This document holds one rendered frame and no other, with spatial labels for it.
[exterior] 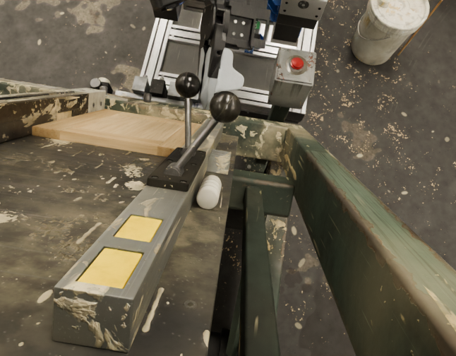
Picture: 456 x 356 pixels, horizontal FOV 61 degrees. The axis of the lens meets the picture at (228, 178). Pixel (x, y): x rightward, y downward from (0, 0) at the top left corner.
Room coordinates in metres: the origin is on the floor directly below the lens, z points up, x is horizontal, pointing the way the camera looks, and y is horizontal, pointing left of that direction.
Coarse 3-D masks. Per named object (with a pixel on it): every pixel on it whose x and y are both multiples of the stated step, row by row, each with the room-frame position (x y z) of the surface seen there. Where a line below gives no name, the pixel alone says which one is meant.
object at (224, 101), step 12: (216, 96) 0.21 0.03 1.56; (228, 96) 0.21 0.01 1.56; (216, 108) 0.19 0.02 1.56; (228, 108) 0.19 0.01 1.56; (240, 108) 0.20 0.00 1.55; (216, 120) 0.18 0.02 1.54; (228, 120) 0.18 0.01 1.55; (204, 132) 0.17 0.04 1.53; (192, 144) 0.16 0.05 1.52; (168, 168) 0.13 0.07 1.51; (180, 168) 0.13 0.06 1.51
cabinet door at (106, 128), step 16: (96, 112) 0.41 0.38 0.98; (112, 112) 0.43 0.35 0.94; (128, 112) 0.46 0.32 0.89; (32, 128) 0.25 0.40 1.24; (48, 128) 0.25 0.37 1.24; (64, 128) 0.26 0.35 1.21; (80, 128) 0.28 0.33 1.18; (96, 128) 0.30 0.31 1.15; (112, 128) 0.31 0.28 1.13; (128, 128) 0.33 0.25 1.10; (144, 128) 0.34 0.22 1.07; (160, 128) 0.36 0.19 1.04; (176, 128) 0.38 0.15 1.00; (192, 128) 0.40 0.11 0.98; (96, 144) 0.23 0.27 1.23; (112, 144) 0.24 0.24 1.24; (128, 144) 0.24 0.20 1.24; (144, 144) 0.24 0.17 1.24; (160, 144) 0.25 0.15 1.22; (176, 144) 0.27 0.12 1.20
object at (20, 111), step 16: (0, 96) 0.28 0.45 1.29; (16, 96) 0.30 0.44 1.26; (32, 96) 0.33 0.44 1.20; (48, 96) 0.34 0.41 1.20; (64, 96) 0.37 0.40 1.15; (80, 96) 0.41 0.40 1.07; (96, 96) 0.45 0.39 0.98; (0, 112) 0.23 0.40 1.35; (16, 112) 0.25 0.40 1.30; (32, 112) 0.28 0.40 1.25; (48, 112) 0.30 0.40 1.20; (80, 112) 0.37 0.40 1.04; (0, 128) 0.21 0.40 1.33; (16, 128) 0.23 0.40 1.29
